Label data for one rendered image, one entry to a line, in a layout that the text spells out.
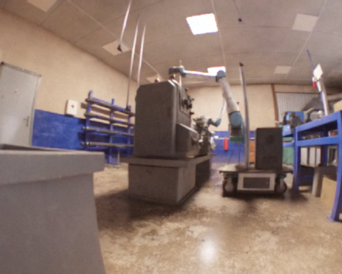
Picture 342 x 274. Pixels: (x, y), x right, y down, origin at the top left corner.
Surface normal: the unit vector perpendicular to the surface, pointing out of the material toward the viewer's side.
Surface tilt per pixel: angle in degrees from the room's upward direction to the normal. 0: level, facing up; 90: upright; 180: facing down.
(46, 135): 90
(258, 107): 90
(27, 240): 90
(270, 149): 90
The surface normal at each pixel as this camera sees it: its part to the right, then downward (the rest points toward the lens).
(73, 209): 0.96, 0.00
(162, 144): -0.37, -0.07
